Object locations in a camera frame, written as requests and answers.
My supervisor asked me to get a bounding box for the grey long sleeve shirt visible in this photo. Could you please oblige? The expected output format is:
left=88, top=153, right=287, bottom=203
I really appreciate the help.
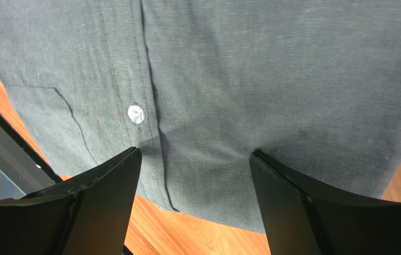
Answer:
left=0, top=1, right=401, bottom=233

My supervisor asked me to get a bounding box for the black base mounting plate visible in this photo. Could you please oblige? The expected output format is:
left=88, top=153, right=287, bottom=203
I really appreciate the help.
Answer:
left=0, top=88, right=63, bottom=194

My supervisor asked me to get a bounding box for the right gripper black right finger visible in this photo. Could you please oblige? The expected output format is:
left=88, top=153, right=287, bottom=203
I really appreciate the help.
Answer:
left=249, top=150, right=401, bottom=254

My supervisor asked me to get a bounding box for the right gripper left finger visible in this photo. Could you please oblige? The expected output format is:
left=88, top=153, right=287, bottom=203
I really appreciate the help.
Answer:
left=0, top=147, right=142, bottom=254

